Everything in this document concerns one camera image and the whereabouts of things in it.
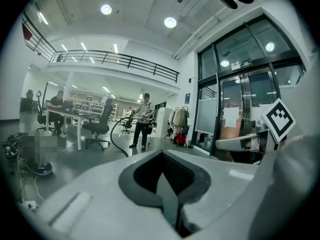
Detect black framed glass door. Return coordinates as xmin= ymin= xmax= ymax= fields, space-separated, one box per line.
xmin=194 ymin=15 xmax=307 ymax=160

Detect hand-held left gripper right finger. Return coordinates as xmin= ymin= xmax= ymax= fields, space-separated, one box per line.
xmin=161 ymin=149 xmax=260 ymax=239

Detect white storage shelves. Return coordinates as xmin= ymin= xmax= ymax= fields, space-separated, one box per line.
xmin=71 ymin=91 xmax=118 ymax=121

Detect white paper notice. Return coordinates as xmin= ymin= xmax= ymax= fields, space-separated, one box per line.
xmin=223 ymin=107 xmax=240 ymax=129

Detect black balcony railing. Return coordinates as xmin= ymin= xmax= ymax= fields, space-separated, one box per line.
xmin=21 ymin=11 xmax=180 ymax=84

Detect clothes rack with coats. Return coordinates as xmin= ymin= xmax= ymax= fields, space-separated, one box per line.
xmin=167 ymin=106 xmax=190 ymax=140

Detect long thin white cable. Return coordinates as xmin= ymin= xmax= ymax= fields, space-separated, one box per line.
xmin=56 ymin=140 xmax=76 ymax=155

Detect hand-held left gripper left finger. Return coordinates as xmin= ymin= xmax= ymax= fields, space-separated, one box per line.
xmin=37 ymin=149 xmax=181 ymax=240

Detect white power strip cable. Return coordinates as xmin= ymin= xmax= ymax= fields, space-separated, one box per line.
xmin=33 ymin=175 xmax=45 ymax=201

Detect white desk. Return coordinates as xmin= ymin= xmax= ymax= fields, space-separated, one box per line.
xmin=45 ymin=107 xmax=106 ymax=151

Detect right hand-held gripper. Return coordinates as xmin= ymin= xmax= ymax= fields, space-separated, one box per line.
xmin=215 ymin=97 xmax=297 ymax=153

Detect pile of black equipment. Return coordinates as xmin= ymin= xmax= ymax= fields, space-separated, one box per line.
xmin=2 ymin=132 xmax=26 ymax=160

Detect black office chair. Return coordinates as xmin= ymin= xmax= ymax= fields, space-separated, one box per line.
xmin=20 ymin=89 xmax=35 ymax=112
xmin=121 ymin=116 xmax=133 ymax=135
xmin=82 ymin=97 xmax=115 ymax=151
xmin=36 ymin=101 xmax=57 ymax=134

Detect white cabinet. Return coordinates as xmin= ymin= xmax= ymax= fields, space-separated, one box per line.
xmin=156 ymin=107 xmax=173 ymax=135

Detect round ceiling lamp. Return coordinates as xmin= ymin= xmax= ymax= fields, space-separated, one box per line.
xmin=100 ymin=3 xmax=113 ymax=16
xmin=163 ymin=16 xmax=178 ymax=29

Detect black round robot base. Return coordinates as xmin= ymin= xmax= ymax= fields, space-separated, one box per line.
xmin=21 ymin=131 xmax=55 ymax=177

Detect red banner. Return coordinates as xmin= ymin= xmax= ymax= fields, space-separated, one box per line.
xmin=21 ymin=22 xmax=33 ymax=42

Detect black vacuum hose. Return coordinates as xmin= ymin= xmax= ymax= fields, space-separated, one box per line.
xmin=110 ymin=116 xmax=141 ymax=158

